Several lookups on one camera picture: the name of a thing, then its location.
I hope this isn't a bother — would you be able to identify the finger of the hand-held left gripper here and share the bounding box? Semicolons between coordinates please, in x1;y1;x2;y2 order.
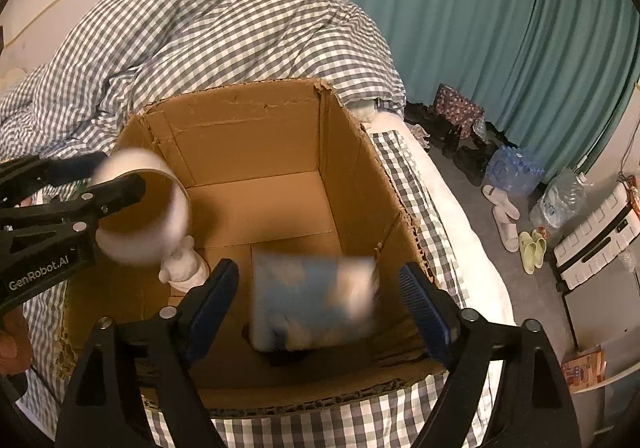
0;172;147;254
0;151;108;204

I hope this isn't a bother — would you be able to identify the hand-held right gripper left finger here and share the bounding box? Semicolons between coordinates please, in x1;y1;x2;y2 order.
54;258;241;448

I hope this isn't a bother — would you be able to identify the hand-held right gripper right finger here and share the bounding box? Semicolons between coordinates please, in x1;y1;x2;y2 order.
397;262;583;448

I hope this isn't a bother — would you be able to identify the white unicorn plush toy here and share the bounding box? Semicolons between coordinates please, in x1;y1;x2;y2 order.
159;235;211;294

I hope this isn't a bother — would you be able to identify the white tape roll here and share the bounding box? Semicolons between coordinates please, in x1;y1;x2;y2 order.
92;147;193;263

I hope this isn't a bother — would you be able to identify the blue white tissue pack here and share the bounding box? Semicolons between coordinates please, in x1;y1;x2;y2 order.
250;251;378;354

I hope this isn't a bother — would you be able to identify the brown cardboard box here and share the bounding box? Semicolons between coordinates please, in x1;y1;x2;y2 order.
59;77;448;411

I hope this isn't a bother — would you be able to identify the person's left hand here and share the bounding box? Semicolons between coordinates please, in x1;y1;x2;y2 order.
0;308;33;376

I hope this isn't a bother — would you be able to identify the white bed sheet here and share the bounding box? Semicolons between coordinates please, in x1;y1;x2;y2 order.
350;98;518;429

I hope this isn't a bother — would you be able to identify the white slipper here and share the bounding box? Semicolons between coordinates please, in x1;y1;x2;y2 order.
492;205;521;253
482;184;521;221

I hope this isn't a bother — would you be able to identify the green slipper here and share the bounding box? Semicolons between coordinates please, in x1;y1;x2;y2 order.
517;231;538;274
531;228;548;269

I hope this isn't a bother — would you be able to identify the black shoe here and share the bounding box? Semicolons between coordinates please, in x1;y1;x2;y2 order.
452;145;493;186
404;101;441;129
440;123;463;159

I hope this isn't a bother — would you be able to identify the orange printed box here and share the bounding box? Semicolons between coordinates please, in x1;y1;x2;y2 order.
562;345;607;391

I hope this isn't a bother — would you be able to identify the pack of water bottles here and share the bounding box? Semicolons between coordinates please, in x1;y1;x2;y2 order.
486;145;546;196

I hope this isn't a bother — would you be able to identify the large clear water bottle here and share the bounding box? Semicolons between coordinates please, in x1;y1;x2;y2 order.
530;167;593;229

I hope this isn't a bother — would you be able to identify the grey panel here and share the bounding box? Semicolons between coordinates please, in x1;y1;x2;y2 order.
560;273;640;394

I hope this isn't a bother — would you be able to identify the grey checked duvet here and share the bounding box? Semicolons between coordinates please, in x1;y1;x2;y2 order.
0;0;407;164

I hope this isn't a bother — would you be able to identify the white suitcase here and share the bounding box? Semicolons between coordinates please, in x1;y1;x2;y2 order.
552;183;640;294

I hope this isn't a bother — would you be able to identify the patterned shopping bag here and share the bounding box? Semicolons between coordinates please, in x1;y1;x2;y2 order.
432;83;486;139

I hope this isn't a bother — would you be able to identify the teal curtain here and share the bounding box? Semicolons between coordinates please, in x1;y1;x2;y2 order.
317;0;640;184

